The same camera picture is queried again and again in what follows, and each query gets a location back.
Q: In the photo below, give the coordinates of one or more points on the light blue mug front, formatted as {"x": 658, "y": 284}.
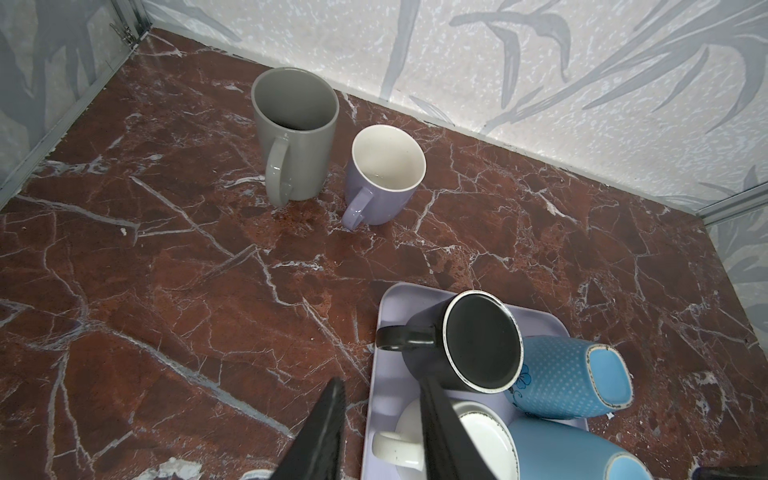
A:
{"x": 552, "y": 450}

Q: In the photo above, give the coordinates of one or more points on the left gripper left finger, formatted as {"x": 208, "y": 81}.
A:
{"x": 317, "y": 451}

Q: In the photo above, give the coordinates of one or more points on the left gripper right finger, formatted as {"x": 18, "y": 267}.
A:
{"x": 449, "y": 451}

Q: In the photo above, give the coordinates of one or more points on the grey mug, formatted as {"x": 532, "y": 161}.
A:
{"x": 296, "y": 114}

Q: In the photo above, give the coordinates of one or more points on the lilac rectangular tray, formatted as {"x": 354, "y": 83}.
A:
{"x": 393, "y": 387}

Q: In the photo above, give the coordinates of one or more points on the cream white mug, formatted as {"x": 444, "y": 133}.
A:
{"x": 404, "y": 447}

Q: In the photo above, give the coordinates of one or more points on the black mug white rim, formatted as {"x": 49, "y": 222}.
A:
{"x": 468, "y": 342}

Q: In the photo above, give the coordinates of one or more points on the lilac purple mug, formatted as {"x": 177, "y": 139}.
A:
{"x": 386, "y": 167}

